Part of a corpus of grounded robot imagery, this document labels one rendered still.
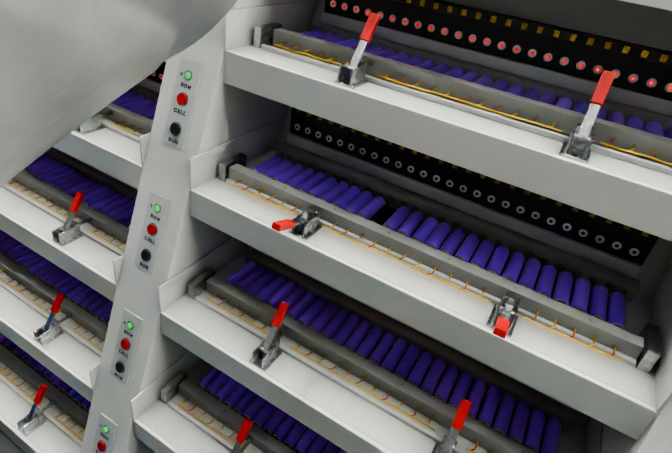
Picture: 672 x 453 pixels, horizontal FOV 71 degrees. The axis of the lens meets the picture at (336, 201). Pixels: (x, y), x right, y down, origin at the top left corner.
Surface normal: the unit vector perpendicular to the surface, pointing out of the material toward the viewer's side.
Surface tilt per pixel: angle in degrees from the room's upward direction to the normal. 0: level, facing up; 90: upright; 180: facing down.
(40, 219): 20
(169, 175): 90
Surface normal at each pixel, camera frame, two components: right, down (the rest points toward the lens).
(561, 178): -0.50, 0.39
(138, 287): -0.42, 0.08
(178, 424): 0.14, -0.85
